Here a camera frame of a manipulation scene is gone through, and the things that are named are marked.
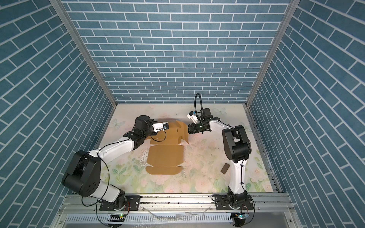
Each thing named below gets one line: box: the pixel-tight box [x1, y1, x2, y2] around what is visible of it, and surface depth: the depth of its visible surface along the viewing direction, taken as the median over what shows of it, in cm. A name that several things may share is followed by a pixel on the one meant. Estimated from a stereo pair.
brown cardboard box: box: [145, 120, 189, 175], surface depth 92 cm
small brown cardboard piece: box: [220, 162, 231, 175], surface depth 88 cm
